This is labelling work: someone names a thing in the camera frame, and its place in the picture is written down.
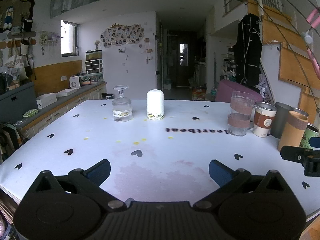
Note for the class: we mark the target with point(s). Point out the black hanging coat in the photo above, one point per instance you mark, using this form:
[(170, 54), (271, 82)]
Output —
[(247, 52)]

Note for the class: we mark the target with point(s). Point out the green pouch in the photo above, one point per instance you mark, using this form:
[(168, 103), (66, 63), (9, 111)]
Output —
[(30, 113)]

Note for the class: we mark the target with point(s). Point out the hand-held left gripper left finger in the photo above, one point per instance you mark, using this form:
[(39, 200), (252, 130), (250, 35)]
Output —
[(98, 172)]

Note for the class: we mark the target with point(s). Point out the white cup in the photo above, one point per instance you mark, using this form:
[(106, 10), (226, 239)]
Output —
[(155, 102)]

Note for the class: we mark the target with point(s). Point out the window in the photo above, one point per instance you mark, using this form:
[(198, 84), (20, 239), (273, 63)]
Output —
[(68, 38)]

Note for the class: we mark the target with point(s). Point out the white cabinet counter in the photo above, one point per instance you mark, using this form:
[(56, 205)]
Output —
[(62, 107)]

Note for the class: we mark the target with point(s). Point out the white square appliance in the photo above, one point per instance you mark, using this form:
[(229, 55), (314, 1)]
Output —
[(74, 82)]

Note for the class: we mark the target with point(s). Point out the small drawer organizer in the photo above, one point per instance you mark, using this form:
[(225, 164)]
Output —
[(94, 67)]

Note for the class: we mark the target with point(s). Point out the white mug with brown sleeve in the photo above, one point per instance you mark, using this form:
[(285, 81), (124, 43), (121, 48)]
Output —
[(265, 120)]

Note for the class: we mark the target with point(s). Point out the glass fish tank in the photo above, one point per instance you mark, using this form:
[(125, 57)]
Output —
[(94, 55)]

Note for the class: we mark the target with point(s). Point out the hanging tote bags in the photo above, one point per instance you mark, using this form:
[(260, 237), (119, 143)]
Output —
[(20, 60)]

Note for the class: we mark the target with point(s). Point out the brown felt wall board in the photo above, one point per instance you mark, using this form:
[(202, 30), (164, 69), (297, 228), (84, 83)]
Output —
[(15, 13)]

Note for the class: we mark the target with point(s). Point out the cloud shaped photo board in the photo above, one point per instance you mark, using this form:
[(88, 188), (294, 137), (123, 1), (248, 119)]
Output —
[(122, 36)]

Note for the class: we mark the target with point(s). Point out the white heart print tablecloth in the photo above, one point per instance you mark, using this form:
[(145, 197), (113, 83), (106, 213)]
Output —
[(155, 150)]

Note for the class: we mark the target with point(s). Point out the grey metal tumbler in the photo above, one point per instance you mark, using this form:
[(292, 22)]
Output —
[(281, 120)]

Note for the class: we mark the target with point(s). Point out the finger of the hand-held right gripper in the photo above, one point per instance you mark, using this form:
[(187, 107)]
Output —
[(315, 142), (297, 156)]

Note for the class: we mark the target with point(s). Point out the wooden staircase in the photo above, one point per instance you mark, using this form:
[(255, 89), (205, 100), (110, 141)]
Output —
[(290, 55)]

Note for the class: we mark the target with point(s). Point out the grey storage box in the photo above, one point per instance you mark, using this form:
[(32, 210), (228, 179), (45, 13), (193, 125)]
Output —
[(16, 102)]

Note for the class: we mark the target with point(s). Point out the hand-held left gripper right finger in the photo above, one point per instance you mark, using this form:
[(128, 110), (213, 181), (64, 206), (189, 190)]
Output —
[(221, 172)]

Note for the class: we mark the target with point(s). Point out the white open box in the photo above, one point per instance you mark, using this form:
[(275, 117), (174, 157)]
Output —
[(46, 100)]

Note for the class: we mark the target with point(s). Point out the white flat tray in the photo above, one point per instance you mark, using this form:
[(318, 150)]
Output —
[(67, 92)]

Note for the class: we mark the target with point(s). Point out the glass mug with brown bands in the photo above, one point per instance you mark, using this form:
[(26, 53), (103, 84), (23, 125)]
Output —
[(240, 115)]

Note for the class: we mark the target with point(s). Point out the metal storage rack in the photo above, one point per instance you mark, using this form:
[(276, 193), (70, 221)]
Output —
[(228, 66)]

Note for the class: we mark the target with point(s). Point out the clear stemmed glass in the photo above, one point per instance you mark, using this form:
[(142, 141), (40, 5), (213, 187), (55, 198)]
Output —
[(122, 105)]

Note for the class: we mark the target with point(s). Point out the pink armchair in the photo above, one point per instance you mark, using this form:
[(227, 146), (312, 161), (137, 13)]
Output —
[(225, 90)]

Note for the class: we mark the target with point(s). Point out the green printed can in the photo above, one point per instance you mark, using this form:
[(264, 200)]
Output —
[(311, 131)]

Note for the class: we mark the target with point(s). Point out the tan wooden tumbler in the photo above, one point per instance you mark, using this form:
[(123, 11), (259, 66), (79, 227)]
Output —
[(292, 132)]

